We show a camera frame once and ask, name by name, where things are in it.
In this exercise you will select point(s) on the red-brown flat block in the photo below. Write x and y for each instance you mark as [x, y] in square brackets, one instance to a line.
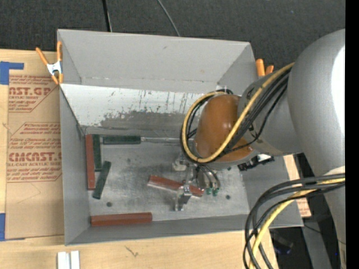
[90, 164]
[164, 182]
[120, 219]

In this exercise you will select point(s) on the brown cardboard board, red print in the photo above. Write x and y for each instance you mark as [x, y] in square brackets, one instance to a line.
[33, 139]

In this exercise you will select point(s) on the black cylinder on white bracket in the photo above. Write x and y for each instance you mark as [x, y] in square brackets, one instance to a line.
[249, 164]

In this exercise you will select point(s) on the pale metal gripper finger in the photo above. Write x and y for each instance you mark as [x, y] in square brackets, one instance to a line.
[179, 166]
[183, 196]

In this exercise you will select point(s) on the dark green flat block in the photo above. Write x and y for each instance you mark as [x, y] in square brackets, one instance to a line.
[121, 140]
[97, 153]
[101, 179]

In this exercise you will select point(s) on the grey metal bin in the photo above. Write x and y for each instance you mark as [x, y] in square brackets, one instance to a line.
[134, 66]

